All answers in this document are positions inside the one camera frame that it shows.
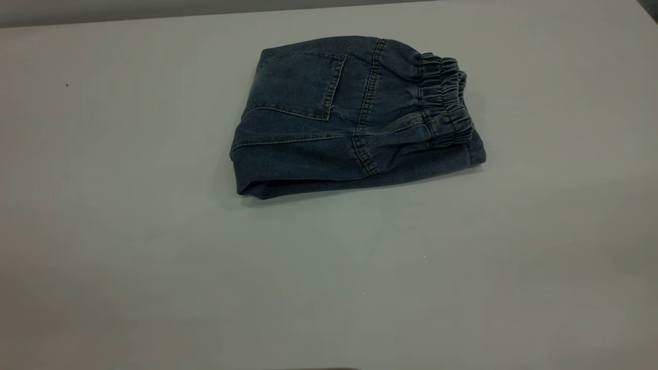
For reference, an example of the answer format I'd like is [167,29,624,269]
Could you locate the blue denim children's pants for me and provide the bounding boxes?
[229,35,487,200]

